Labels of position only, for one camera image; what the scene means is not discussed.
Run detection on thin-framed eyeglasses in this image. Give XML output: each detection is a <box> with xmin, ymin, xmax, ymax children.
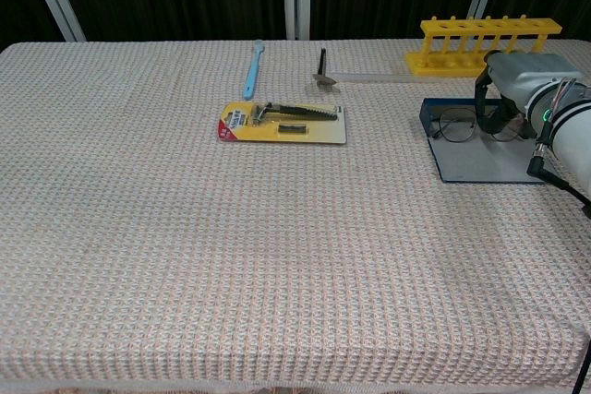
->
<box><xmin>431</xmin><ymin>107</ymin><xmax>527</xmax><ymax>144</ymax></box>

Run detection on clear plastic ruler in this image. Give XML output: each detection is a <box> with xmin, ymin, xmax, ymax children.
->
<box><xmin>330</xmin><ymin>71</ymin><xmax>416</xmax><ymax>85</ymax></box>

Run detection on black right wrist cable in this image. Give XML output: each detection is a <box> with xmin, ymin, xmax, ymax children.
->
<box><xmin>527</xmin><ymin>135</ymin><xmax>591</xmax><ymax>219</ymax></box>

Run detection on beige waffle tablecloth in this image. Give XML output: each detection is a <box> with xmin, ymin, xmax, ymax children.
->
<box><xmin>0</xmin><ymin>38</ymin><xmax>591</xmax><ymax>391</ymax></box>

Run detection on yellow test tube rack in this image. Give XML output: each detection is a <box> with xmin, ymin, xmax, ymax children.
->
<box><xmin>404</xmin><ymin>15</ymin><xmax>563</xmax><ymax>78</ymax></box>

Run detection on metal spoon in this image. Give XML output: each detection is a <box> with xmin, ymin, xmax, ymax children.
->
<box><xmin>307</xmin><ymin>46</ymin><xmax>343</xmax><ymax>93</ymax></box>

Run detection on black and silver right hand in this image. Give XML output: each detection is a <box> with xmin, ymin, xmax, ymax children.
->
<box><xmin>474</xmin><ymin>50</ymin><xmax>585</xmax><ymax>141</ymax></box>

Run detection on light blue toothbrush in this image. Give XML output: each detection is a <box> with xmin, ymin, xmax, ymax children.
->
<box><xmin>243</xmin><ymin>39</ymin><xmax>265</xmax><ymax>101</ymax></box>

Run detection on razor in yellow blister pack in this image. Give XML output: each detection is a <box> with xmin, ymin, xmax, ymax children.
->
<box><xmin>215</xmin><ymin>101</ymin><xmax>348</xmax><ymax>147</ymax></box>

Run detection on dark blue glasses case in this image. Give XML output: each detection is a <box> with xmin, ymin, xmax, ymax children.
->
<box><xmin>418</xmin><ymin>97</ymin><xmax>549</xmax><ymax>184</ymax></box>

